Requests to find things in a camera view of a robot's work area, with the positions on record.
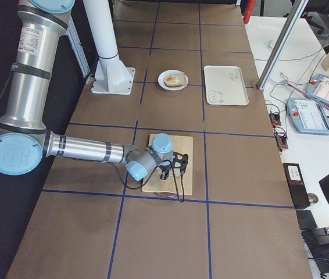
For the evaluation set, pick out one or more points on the teach pendant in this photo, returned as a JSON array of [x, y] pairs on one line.
[[307, 116], [318, 88]]

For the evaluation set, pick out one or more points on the far teach pendant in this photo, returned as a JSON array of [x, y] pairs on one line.
[[318, 88]]

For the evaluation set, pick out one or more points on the white round plate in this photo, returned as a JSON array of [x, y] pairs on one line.
[[164, 74]]

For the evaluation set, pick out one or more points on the bottom bread slice on plate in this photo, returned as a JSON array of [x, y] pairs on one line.
[[182, 80]]

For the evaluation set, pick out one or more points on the near teach pendant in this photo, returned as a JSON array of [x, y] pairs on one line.
[[307, 116]]

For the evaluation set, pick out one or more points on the orange black connector hub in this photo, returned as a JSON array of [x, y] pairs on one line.
[[281, 140], [275, 119]]

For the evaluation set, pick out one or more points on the fried egg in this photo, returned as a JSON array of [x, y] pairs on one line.
[[171, 80]]

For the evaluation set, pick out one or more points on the black box with labels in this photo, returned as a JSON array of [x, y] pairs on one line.
[[296, 185]]

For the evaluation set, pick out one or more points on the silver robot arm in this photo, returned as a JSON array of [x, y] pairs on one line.
[[24, 138]]

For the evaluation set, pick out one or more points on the aluminium frame post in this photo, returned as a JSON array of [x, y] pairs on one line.
[[293, 17]]

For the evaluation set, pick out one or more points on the wooden cutting board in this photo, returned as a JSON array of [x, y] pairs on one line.
[[182, 145]]

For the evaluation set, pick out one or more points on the cream bear serving tray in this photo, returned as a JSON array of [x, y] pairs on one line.
[[225, 85]]

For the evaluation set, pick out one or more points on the metal cutting board handle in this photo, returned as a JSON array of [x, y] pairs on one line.
[[167, 195]]

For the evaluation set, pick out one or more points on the far orange black connector hub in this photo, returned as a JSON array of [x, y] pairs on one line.
[[275, 119]]

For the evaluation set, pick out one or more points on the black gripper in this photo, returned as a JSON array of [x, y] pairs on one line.
[[165, 168]]

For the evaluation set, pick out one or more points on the near orange black connector hub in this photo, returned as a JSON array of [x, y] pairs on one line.
[[281, 140]]

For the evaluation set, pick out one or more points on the black flat pad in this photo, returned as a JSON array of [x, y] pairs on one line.
[[306, 220]]

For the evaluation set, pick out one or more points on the brown bread slice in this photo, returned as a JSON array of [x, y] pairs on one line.
[[175, 173]]

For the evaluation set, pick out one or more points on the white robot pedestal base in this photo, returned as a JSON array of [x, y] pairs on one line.
[[113, 77]]

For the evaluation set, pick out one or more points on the white pedestal column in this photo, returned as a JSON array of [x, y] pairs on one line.
[[100, 21]]

